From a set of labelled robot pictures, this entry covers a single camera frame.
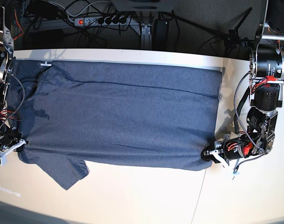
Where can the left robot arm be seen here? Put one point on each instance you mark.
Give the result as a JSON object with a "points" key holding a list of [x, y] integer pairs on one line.
{"points": [[256, 112]]}

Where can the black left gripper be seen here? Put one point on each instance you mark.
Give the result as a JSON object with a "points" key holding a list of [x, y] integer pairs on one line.
{"points": [[229, 149]]}

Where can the black tripod stand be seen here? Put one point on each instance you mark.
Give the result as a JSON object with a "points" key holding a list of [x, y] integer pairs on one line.
{"points": [[230, 39]]}

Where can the white power strip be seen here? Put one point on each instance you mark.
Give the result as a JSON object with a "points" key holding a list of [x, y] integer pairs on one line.
{"points": [[112, 20]]}

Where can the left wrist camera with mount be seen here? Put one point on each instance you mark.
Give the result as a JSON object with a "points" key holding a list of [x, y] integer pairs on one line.
{"points": [[225, 163]]}

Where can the aluminium frame post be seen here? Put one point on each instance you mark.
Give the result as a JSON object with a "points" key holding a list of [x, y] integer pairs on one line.
{"points": [[146, 21]]}

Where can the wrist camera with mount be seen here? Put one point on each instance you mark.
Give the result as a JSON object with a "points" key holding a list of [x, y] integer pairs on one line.
{"points": [[225, 163], [7, 151]]}

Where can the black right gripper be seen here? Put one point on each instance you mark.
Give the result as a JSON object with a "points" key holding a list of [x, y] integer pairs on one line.
{"points": [[8, 138]]}

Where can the black power adapter brick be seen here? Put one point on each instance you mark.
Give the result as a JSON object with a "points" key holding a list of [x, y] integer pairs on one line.
{"points": [[160, 35]]}

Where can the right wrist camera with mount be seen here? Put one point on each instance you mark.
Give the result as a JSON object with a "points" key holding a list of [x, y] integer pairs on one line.
{"points": [[7, 151]]}

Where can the blue grey T-shirt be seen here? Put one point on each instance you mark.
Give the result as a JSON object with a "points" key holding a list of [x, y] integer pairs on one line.
{"points": [[113, 113]]}

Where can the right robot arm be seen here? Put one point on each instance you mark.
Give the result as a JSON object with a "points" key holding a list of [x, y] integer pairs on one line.
{"points": [[7, 60]]}

